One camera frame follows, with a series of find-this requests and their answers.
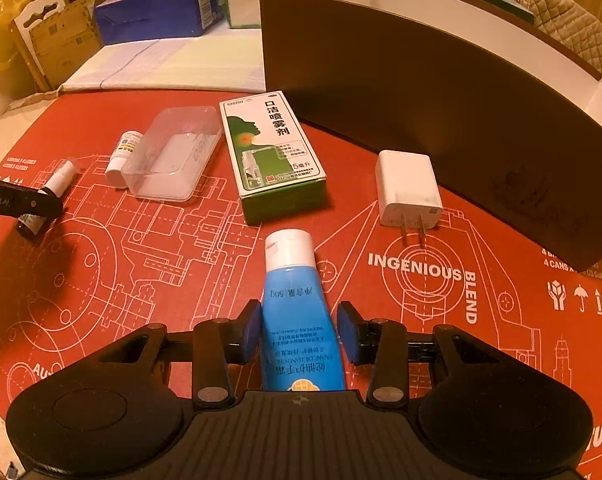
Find small white pill bottle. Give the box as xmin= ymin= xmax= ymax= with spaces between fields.
xmin=104 ymin=130 xmax=142 ymax=188

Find brown cardboard carton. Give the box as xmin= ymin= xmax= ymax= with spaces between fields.
xmin=9 ymin=0 xmax=106 ymax=91

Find white wall charger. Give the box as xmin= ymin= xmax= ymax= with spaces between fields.
xmin=374 ymin=150 xmax=443 ymax=247

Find large brown storage box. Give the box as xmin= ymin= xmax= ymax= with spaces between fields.
xmin=260 ymin=0 xmax=602 ymax=271

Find quilted beige chair cushion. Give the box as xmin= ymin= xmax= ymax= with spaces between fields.
xmin=516 ymin=0 xmax=602 ymax=74

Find yellow plastic bag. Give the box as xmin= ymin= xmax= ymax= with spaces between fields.
xmin=0 ymin=0 xmax=34 ymax=99

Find blue puzzle box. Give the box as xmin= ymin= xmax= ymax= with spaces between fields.
xmin=94 ymin=0 xmax=224 ymax=44

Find clear plastic case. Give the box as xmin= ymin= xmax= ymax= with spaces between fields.
xmin=122 ymin=106 xmax=223 ymax=203

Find red printed cardboard mat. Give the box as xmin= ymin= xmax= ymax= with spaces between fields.
xmin=0 ymin=91 xmax=602 ymax=479

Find green white spray box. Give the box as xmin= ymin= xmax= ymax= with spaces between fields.
xmin=220 ymin=91 xmax=327 ymax=226

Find blue white cream tube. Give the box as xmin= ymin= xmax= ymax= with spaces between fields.
xmin=261 ymin=229 xmax=345 ymax=391

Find pastel striped folded cloth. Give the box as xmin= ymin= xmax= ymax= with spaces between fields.
xmin=59 ymin=23 xmax=265 ymax=93

